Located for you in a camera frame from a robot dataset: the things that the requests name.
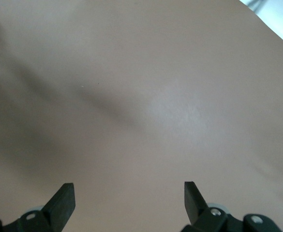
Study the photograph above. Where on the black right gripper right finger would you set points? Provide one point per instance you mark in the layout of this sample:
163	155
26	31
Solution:
192	203

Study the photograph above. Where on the brown table cloth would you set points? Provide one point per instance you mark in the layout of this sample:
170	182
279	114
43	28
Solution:
141	108

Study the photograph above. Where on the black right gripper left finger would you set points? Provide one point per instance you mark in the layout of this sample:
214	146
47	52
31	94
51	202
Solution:
61	205

